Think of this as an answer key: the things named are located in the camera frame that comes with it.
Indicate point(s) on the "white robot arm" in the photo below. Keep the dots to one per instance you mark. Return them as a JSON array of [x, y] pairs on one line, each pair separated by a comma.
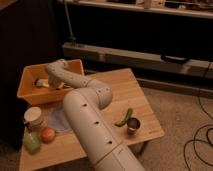
[[83, 110]]

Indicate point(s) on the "orange plastic tray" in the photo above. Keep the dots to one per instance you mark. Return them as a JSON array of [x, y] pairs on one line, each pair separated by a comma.
[[36, 96]]

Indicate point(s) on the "green chili pepper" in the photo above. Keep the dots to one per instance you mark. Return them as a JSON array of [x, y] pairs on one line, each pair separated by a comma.
[[125, 119]]

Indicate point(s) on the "wooden table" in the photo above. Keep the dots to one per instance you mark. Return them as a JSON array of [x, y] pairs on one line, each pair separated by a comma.
[[126, 94]]

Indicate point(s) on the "small metal cup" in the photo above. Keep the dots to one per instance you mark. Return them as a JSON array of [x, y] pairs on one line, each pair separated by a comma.
[[133, 124]]

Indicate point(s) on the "red apple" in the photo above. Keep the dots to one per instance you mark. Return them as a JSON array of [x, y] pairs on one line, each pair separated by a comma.
[[47, 135]]

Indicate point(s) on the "green pear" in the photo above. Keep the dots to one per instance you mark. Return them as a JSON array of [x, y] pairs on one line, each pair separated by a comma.
[[31, 142]]

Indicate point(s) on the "upper wooden shelf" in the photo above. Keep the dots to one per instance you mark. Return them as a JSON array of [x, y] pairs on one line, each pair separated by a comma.
[[153, 6]]

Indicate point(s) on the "black handle on rail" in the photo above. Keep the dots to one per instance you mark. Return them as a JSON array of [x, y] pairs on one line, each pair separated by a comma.
[[176, 60]]

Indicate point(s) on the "grey metal shelf rail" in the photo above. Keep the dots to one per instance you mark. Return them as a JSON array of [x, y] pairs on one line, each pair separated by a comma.
[[136, 59]]

